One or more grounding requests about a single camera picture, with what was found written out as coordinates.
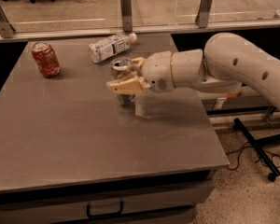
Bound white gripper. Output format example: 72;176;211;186
106;51;175;95

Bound silver blue redbull can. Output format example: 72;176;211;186
111;57;134;106

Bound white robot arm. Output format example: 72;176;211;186
106;33;280;110

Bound clear plastic water bottle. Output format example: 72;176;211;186
88;33;137;63

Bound red soda can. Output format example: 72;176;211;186
32;42;60;77

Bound black stand leg with wheel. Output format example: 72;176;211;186
233;119;280;182

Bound grey drawer front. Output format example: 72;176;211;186
0;180;215;224

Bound middle metal glass bracket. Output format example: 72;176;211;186
120;0;133;32

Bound metal glass bracket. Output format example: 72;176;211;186
120;0;133;32
195;0;213;28
0;6;15;38

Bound right metal glass bracket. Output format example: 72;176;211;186
195;0;213;28

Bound left metal glass bracket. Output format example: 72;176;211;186
0;6;15;38

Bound black drawer handle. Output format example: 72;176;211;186
86;201;124;219

